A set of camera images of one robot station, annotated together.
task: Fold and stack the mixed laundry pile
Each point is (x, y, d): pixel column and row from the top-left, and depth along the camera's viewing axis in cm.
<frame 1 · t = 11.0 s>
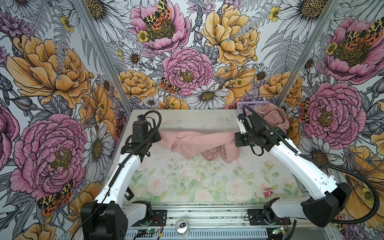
left hand: (157, 136, 83), fingers closed
right hand: (238, 143, 76), fingers closed
pink garment in basket: (275, 116, 111), point 9 cm above the table
pink printed t-shirt: (206, 145, 84), point 17 cm above the table
small pink red toy: (267, 192, 80), point 4 cm above the table

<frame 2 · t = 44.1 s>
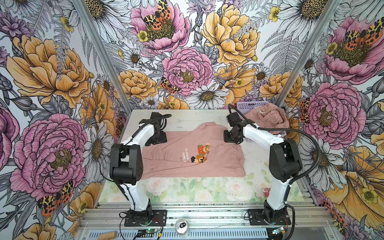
left hand: (156, 145, 93), fingers open
right hand: (228, 143, 94), fingers open
pink printed t-shirt: (202, 151, 101), on the table
the other named things where they were.

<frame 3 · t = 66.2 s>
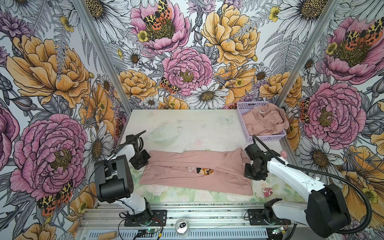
left hand: (148, 166, 91), fingers closed
right hand: (250, 181, 81), fingers closed
pink printed t-shirt: (221, 171, 90), point 2 cm above the table
the other named things where they were.

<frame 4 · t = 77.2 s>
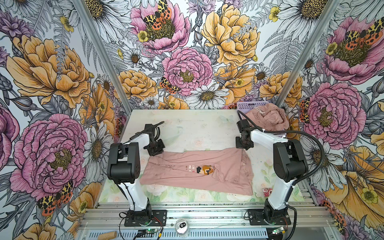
left hand: (162, 154, 97), fingers closed
right hand: (242, 149, 97), fingers closed
